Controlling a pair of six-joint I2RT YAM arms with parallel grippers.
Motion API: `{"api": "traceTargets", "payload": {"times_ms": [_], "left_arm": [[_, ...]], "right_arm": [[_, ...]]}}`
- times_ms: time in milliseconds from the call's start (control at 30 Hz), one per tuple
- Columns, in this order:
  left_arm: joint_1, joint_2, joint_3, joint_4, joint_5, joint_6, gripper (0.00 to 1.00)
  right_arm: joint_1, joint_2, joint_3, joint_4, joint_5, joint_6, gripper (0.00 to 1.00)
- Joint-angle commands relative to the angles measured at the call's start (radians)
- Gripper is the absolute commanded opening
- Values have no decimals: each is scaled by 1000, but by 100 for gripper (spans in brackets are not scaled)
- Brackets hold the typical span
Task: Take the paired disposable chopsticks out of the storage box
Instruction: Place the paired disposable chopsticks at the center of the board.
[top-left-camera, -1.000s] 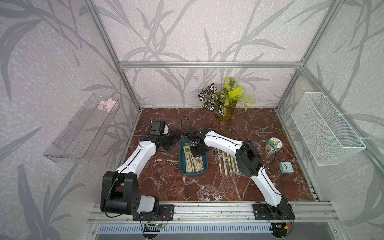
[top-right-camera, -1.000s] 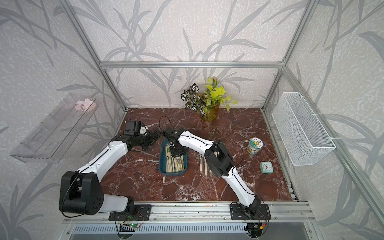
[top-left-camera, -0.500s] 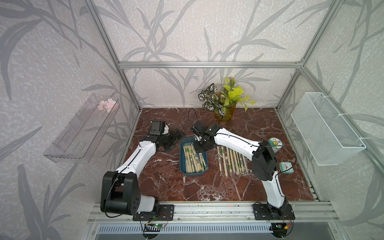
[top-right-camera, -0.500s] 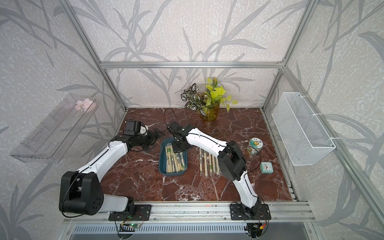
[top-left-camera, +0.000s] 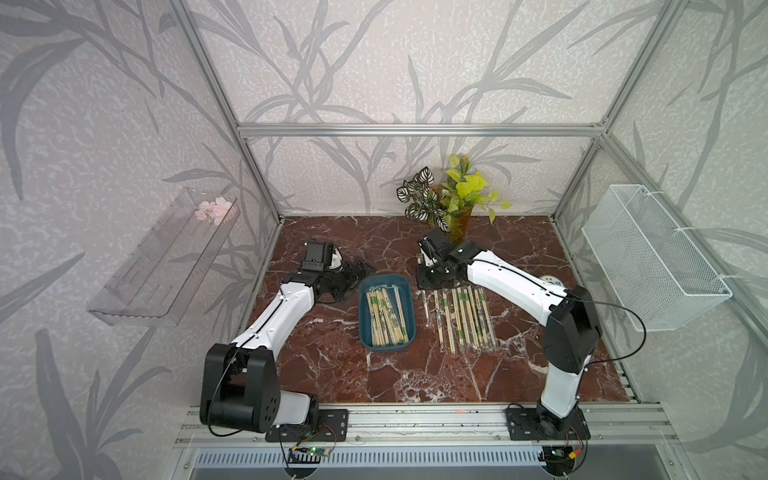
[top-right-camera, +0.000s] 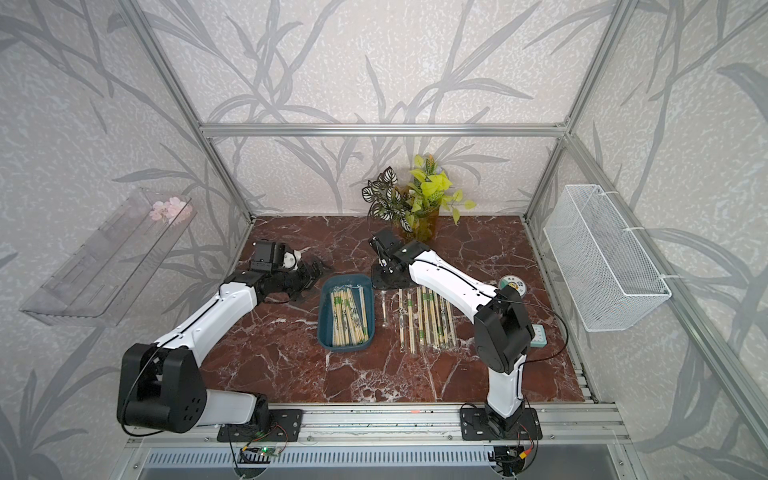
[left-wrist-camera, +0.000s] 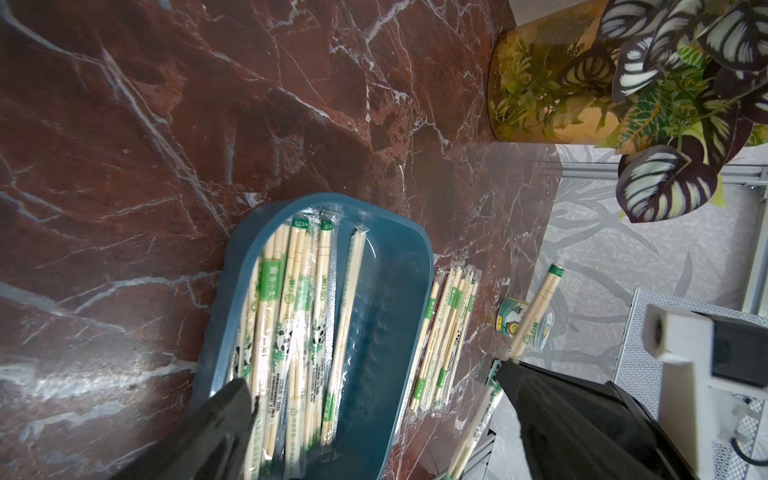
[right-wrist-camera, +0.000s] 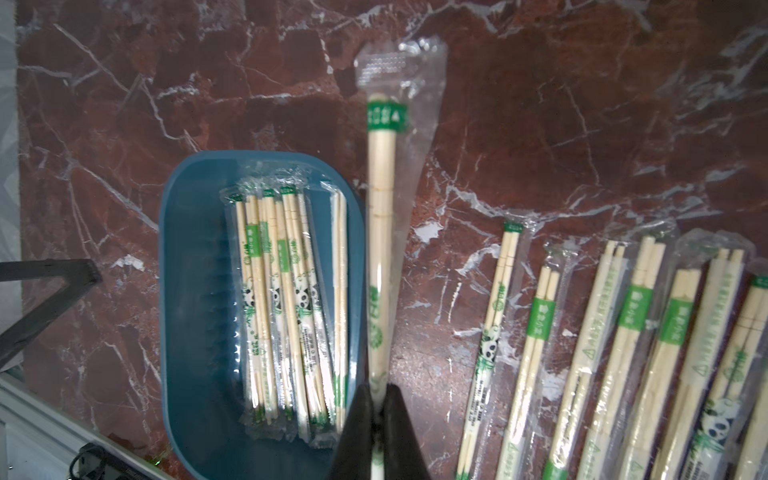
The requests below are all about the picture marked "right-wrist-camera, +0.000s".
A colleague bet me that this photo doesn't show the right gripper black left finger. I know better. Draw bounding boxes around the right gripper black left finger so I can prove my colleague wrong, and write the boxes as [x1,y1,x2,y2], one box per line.
[326,384,374,480]

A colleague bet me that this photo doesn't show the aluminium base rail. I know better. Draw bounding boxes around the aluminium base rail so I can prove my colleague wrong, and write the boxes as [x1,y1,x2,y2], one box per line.
[1,372,169,479]

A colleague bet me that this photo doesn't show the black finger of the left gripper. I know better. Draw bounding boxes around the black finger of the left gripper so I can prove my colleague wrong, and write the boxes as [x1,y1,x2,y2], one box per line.
[0,259,103,370]

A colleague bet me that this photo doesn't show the chopstick pair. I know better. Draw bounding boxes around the chopstick pair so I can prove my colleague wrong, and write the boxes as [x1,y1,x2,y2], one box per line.
[577,219,679,479]
[651,230,755,479]
[542,240,626,480]
[734,373,767,480]
[455,213,533,479]
[355,36,448,479]
[495,241,578,479]
[617,230,709,479]
[681,257,767,479]

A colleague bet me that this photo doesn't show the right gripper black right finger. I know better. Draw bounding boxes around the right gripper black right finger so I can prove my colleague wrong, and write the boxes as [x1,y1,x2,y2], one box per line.
[383,384,431,480]

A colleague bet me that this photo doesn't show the wrapped chopsticks in box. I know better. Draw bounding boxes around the wrapped chopsticks in box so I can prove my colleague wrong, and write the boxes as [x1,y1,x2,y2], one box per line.
[220,168,351,449]

